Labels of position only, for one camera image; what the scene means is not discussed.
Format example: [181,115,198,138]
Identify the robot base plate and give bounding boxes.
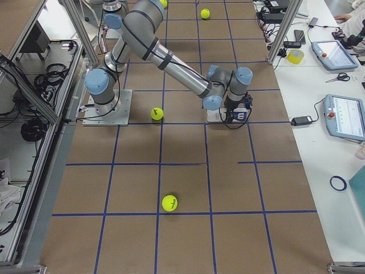
[82,89,133,126]

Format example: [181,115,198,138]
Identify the blue tape ring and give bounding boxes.
[330,175,347,191]

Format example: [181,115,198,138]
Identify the teach pendant lower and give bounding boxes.
[323,94,364,142]

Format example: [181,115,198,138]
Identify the teach pendant upper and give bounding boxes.
[311,40,358,70]

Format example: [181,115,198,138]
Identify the scissors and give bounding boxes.
[326,72,350,83]

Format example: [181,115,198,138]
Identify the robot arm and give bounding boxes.
[85,1,253,122]

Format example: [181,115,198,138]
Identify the tennis ball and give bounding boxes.
[200,9,210,19]
[151,107,164,121]
[160,0,168,9]
[161,195,178,212]

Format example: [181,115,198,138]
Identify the tennis ball lower right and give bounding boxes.
[151,107,164,121]

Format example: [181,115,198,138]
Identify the tennis ball centre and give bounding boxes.
[161,195,178,212]

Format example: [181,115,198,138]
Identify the yellow tape roll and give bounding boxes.
[287,49,305,65]

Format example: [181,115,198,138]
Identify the clear tennis ball can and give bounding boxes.
[206,107,249,124]

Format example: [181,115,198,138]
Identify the black power brick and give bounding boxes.
[290,115,313,126]

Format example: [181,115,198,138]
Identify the aluminium frame rack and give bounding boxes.
[1,1,97,273]

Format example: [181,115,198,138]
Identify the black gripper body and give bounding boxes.
[224,92,253,116]

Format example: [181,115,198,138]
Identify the tennis ball lower left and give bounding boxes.
[160,0,168,9]

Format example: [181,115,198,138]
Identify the black smartphone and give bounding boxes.
[294,30,306,45]

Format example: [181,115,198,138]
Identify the aluminium frame post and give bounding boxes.
[266,0,302,65]

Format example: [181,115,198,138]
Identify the teach pendant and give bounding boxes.
[323,94,364,142]
[311,40,358,70]

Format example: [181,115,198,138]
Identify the tennis ball upper left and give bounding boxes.
[200,9,210,19]

